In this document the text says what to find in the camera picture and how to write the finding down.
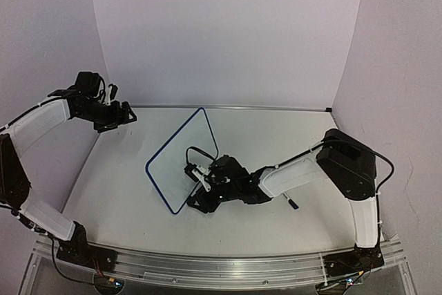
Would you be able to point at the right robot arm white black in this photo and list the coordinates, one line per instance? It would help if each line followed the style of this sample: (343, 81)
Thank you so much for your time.
(347, 163)

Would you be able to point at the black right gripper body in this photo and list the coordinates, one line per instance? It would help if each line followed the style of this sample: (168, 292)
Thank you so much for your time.
(201, 188)

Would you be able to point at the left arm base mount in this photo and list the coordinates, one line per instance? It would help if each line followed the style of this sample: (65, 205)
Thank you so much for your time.
(79, 251)

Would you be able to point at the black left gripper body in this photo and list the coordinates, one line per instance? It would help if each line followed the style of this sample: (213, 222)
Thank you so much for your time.
(103, 117)

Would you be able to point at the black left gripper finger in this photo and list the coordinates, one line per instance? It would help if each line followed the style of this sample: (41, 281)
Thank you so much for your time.
(104, 127)
(126, 114)

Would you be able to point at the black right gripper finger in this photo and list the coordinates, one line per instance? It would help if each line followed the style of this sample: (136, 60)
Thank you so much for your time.
(208, 208)
(197, 199)

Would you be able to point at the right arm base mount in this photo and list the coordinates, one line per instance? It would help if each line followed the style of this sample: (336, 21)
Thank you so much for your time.
(353, 261)

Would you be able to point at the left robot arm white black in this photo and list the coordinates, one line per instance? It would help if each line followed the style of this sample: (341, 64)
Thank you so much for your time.
(24, 139)

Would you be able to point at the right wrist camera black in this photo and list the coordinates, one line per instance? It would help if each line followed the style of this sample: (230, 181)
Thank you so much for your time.
(195, 172)

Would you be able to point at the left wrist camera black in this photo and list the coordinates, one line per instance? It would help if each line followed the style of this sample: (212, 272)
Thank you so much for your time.
(111, 92)

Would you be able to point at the white blue marker pen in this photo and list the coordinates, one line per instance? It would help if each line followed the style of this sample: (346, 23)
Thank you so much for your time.
(291, 202)

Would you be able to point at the blue framed whiteboard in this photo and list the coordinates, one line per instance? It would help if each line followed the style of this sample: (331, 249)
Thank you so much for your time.
(165, 169)

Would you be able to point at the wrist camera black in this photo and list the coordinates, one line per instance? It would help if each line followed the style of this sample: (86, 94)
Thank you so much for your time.
(195, 172)
(111, 92)

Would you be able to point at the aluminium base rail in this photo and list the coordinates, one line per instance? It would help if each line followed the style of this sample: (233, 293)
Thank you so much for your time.
(250, 273)

